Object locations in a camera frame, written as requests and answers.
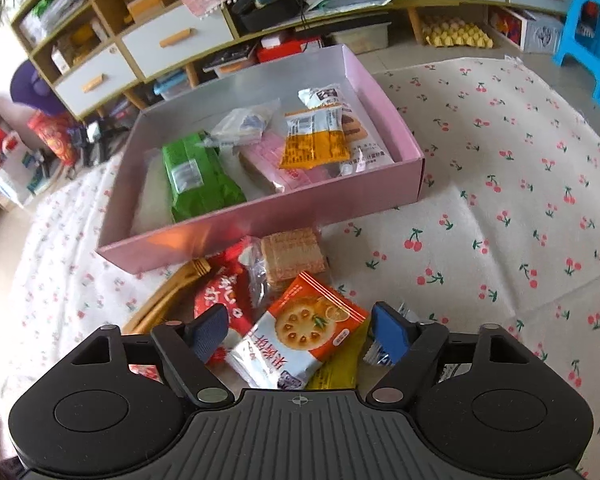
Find red snack packet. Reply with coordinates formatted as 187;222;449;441
129;362;164;386
194;236;267;366

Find cherry print tablecloth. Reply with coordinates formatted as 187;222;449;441
0;57;600;480

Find clear bin blue lid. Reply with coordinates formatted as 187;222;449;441
153;70;191;101

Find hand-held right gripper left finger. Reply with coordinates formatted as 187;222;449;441
69;304;232;408

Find stack of papers on shelf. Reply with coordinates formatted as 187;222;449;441
20;0;89;44

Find gold snack packet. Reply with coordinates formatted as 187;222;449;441
121;257;213;337

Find purple hat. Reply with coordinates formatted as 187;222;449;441
9;59;67;117

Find clear wafer biscuit packet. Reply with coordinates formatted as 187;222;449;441
259;227;329;293

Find black device on stand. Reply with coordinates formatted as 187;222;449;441
67;119;131;161

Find yellow snack packet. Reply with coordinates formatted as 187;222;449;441
305;317;373;391

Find green snack packet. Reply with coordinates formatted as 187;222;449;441
161;131;247;223

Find black bag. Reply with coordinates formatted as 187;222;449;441
230;0;309;34

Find red flat box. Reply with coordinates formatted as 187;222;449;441
257;35;326;64

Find pink wafer packet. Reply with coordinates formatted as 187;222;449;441
239;135;353;195

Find yellow egg tray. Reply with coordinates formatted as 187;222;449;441
422;12;496;49

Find brown cardboard box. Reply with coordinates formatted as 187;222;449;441
127;0;176;24

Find white printed box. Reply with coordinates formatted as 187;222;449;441
487;5;566;56

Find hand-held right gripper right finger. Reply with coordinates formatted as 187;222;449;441
364;301;532;407

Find orange label snack packet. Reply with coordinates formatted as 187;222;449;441
278;105;352;170

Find small white carton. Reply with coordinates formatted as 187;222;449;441
50;45;74;74

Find white paper bag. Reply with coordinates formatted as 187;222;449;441
0;132;46;197

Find blue plastic stool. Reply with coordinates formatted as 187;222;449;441
552;0;600;114

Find red printed gift bag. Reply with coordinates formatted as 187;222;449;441
27;112;81;166

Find clear chocolate cookie packet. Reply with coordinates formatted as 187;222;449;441
339;105;396;177

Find clear white cracker packet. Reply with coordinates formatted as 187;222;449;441
211;102;276;148

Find wooden cabinet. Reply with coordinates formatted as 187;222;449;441
10;0;582;122

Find pink cardboard box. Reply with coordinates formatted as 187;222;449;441
96;44;426;275

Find black books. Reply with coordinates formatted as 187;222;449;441
202;44;259;74

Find clear storage bin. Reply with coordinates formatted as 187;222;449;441
327;22;394;56

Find orange biscuit packet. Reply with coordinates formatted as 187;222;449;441
225;271;371;391

